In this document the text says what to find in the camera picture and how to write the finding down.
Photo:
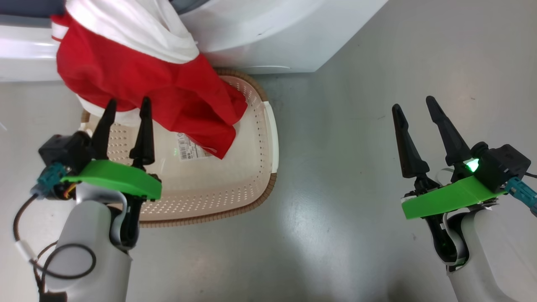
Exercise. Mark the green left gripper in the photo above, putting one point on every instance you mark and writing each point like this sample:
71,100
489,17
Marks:
117,178

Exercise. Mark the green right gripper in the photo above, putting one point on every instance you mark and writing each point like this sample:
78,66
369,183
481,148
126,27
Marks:
444,201

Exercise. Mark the red and white sports garment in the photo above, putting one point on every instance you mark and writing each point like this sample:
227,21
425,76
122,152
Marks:
168,96

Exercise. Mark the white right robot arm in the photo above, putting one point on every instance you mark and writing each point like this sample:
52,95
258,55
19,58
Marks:
495,260

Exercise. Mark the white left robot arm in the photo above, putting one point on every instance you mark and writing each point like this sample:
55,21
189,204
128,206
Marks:
88,235

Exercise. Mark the cream basket with brown rim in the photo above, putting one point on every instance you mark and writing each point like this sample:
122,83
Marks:
209,184

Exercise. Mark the white front-load washing machine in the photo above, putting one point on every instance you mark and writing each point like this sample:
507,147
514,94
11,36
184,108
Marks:
272,37

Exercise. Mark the white barcode sticker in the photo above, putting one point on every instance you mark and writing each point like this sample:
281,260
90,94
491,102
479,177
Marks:
188,150

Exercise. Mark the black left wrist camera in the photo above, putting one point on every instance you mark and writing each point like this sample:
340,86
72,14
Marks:
63,151

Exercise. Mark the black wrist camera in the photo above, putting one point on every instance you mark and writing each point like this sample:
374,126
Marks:
503,165
63,151

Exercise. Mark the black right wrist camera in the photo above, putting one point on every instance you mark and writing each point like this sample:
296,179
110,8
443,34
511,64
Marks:
503,165

